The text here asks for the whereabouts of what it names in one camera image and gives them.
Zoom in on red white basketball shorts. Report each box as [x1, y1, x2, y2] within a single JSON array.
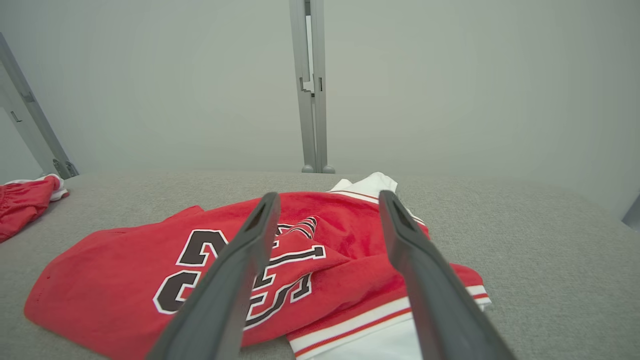
[[0, 174, 70, 244]]

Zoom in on grey metal partition post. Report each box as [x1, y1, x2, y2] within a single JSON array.
[[0, 32, 80, 180], [289, 0, 318, 174], [310, 0, 336, 174]]

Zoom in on red white basketball jersey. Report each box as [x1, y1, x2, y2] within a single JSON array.
[[24, 172, 492, 360]]

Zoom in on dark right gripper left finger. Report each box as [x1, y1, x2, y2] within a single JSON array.
[[145, 192, 282, 360]]

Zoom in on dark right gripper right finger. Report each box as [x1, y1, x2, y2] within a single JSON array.
[[378, 190, 516, 360]]

